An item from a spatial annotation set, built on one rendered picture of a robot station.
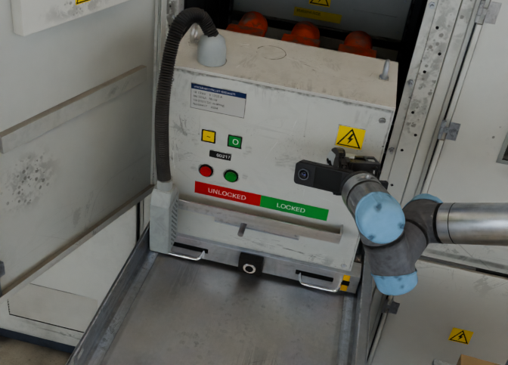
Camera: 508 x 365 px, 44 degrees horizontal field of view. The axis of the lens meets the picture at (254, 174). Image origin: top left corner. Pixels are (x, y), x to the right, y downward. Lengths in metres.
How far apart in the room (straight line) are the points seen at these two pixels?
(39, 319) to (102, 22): 1.28
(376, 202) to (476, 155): 0.66
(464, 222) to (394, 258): 0.14
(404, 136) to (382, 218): 0.63
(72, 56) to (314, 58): 0.53
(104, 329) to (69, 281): 0.77
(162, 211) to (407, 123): 0.65
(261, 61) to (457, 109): 0.50
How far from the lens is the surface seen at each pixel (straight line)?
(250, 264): 1.55
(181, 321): 1.48
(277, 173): 1.41
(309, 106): 1.30
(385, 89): 1.36
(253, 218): 1.45
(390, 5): 2.15
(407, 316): 1.97
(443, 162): 1.65
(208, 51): 1.33
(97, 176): 1.63
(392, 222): 1.03
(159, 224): 1.44
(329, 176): 1.18
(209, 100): 1.34
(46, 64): 1.37
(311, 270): 1.57
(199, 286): 1.56
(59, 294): 2.29
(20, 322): 2.47
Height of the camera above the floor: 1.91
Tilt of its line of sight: 33 degrees down
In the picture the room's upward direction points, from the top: 8 degrees clockwise
